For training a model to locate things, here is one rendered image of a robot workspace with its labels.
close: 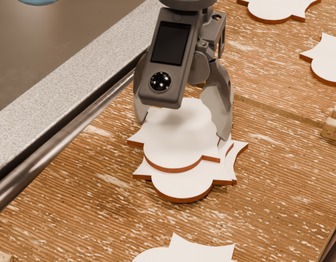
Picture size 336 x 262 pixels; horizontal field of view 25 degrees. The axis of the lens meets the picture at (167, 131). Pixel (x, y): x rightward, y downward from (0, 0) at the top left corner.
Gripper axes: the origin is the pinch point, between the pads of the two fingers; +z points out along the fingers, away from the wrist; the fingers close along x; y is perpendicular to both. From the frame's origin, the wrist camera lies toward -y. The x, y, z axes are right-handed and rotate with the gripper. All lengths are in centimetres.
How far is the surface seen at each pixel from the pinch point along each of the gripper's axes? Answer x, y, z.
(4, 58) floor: 103, 128, 97
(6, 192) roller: 18.9, -12.4, 4.5
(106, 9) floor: 79, 171, 97
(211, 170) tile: -5.3, -4.9, 0.8
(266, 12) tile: -4.3, 34.1, 1.8
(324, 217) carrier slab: -19.5, -6.9, 2.7
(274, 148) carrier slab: -11.7, 3.4, 2.7
